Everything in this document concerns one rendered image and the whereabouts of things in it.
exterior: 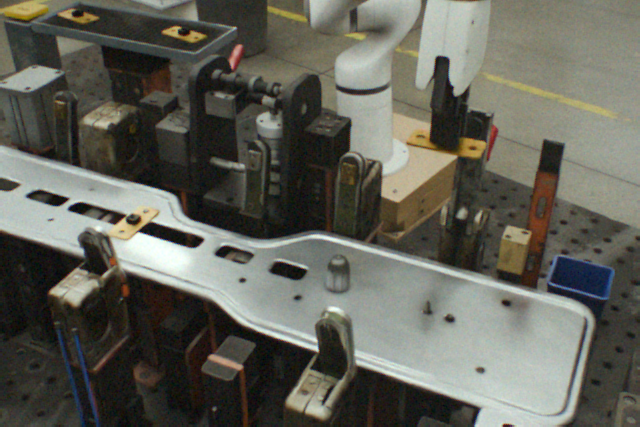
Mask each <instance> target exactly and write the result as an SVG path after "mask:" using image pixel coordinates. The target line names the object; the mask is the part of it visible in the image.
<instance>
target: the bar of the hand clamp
mask: <svg viewBox="0 0 640 427"><path fill-rule="evenodd" d="M493 116H494V112H493V111H488V110H483V109H478V108H472V107H468V111H467V119H466V129H465V135H464V136H463V138H468V139H474V140H478V141H483V142H485V143H486V144H487V145H486V148H485V150H484V152H483V153H482V155H481V158H480V159H479V160H472V159H467V158H463V157H458V155H457V160H456V167H455V174H454V180H453V188H452V194H451V201H450V207H449V215H448V221H447V228H449V229H452V228H453V226H454V225H455V223H456V219H455V218H454V216H455V212H456V211H457V209H458V203H459V199H460V200H464V201H468V202H470V206H469V213H468V220H467V226H466V233H468V234H471V232H472V224H474V219H475V216H476V213H477V211H478V207H479V201H480V196H481V190H482V183H483V177H484V171H485V165H486V159H487V153H488V147H489V141H490V135H491V129H492V122H493Z"/></svg>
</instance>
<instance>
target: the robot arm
mask: <svg viewBox="0 0 640 427"><path fill-rule="evenodd" d="M490 3H491V0H428V2H427V6H426V11H425V17H424V23H423V30H422V37H421V45H420V54H419V62H418V71H417V81H415V85H417V87H418V89H420V90H422V89H425V88H426V87H427V86H428V85H429V83H430V82H431V81H432V80H433V79H434V85H433V91H432V96H431V102H430V108H432V114H431V125H430V138H429V141H430V142H431V143H433V144H438V145H443V146H448V147H453V148H456V147H457V146H458V144H459V138H462V137H463V136H464V135H465V129H466V119H467V111H468V105H467V104H463V103H467V102H468V99H469V91H470V83H471V81H472V79H474V78H475V76H476V75H477V73H478V72H479V69H480V68H481V66H482V63H483V60H484V55H485V49H486V43H487V34H488V25H489V15H490ZM421 6H422V0H304V10H305V17H306V19H307V22H308V23H309V25H310V27H311V28H312V29H314V30H315V31H316V32H318V33H321V34H325V35H340V34H349V33H359V32H368V31H371V32H370V33H369V34H368V35H367V36H366V37H365V38H363V39H362V41H361V42H359V43H357V44H355V45H354V46H352V47H350V48H349V49H347V50H345V51H344V52H342V53H341V54H340V55H339V56H338V57H337V59H336V62H335V83H336V98H337V111H338V115H341V116H346V117H350V118H351V121H352V127H351V135H350V150H349V151H356V152H360V153H361V154H363V155H364V157H365V158H368V159H369V158H370V159H374V160H378V161H380V162H381V163H382V165H383V171H382V178H383V177H387V176H391V175H393V174H395V173H397V172H399V171H401V170H402V169H403V168H404V167H405V166H406V165H407V163H408V160H409V152H408V149H407V147H406V146H405V145H404V144H403V143H402V142H400V141H399V140H396V139H394V138H393V107H392V58H393V55H394V52H395V50H396V48H397V47H398V45H399V44H400V43H401V41H402V39H403V38H404V37H405V35H406V34H407V33H408V31H409V30H410V29H411V27H412V26H413V24H414V22H416V21H417V19H418V17H419V14H420V10H421Z"/></svg>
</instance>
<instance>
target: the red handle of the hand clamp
mask: <svg viewBox="0 0 640 427"><path fill-rule="evenodd" d="M497 133H498V129H497V128H496V126H495V125H494V124H492V129H491V135H490V141H489V147H488V153H487V159H486V163H487V162H488V161H489V159H490V155H491V152H492V149H493V146H494V142H495V139H496V136H497ZM469 206H470V202H468V201H464V200H461V201H460V204H459V207H458V210H457V211H456V212H455V216H454V218H455V219H456V221H457V222H460V223H466V222H467V220H468V213H469Z"/></svg>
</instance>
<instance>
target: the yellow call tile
mask: <svg viewBox="0 0 640 427"><path fill-rule="evenodd" d="M47 11H48V6H46V5H40V4H35V3H29V2H25V3H21V4H19V5H16V6H14V7H11V8H9V9H7V10H5V11H4V12H5V15H6V16H11V17H14V18H16V19H21V20H27V21H29V20H32V19H34V18H35V16H38V15H40V14H42V13H45V12H47Z"/></svg>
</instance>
